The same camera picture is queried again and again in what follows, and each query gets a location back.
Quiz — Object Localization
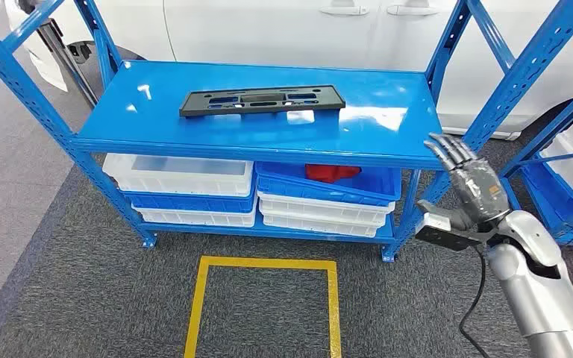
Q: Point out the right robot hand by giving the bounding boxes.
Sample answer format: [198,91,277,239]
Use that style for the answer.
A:
[417,132,513,232]

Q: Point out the black plastic frame part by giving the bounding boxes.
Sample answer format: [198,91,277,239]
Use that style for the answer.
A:
[179,84,347,119]

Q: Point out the blue metal shelf rack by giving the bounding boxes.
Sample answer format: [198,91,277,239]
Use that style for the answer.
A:
[498,74,573,247]
[0,0,573,263]

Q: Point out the red plastic part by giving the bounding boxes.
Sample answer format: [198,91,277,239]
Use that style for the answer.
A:
[305,163,363,183]

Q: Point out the white car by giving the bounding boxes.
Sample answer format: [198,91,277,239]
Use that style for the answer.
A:
[4,0,573,142]

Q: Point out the translucent white plastic bin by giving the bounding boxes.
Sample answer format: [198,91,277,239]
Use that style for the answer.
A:
[102,153,255,198]

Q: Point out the yellow floor tape square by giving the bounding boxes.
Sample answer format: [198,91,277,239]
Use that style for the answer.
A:
[184,256,342,358]

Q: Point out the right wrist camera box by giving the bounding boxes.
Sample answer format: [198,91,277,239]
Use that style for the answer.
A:
[413,213,488,252]

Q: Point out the black camera cable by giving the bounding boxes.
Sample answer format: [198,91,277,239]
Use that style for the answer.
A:
[458,244,490,358]

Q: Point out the grey metal frame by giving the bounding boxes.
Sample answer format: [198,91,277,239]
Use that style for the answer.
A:
[37,19,101,107]

